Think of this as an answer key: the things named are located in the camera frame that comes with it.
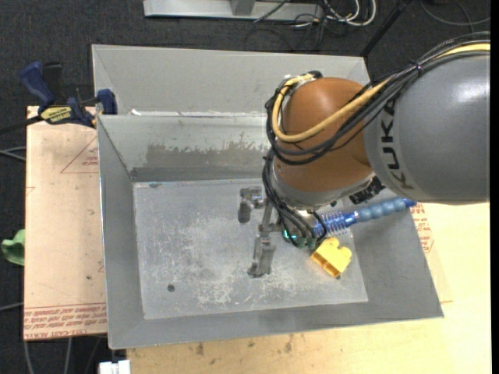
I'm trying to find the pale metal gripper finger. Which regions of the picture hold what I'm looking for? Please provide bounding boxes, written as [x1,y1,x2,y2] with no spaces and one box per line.
[236,186,267,225]
[247,233,278,279]

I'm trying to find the yellow plastic toy block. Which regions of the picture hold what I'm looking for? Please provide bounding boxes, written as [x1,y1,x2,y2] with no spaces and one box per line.
[310,236,353,281]

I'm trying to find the blue beaded ribbed tool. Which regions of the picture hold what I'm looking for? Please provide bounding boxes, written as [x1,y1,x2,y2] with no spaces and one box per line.
[313,198,418,238]

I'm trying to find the grey metal bin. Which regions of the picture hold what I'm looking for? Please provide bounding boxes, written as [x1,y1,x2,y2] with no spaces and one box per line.
[91,44,444,351]

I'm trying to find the brown cardboard board red print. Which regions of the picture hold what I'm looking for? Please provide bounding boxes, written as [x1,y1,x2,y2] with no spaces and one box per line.
[23,105,455,342]

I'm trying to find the black cylinder on white bracket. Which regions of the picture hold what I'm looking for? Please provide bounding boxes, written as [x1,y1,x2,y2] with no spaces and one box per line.
[348,175,386,206]

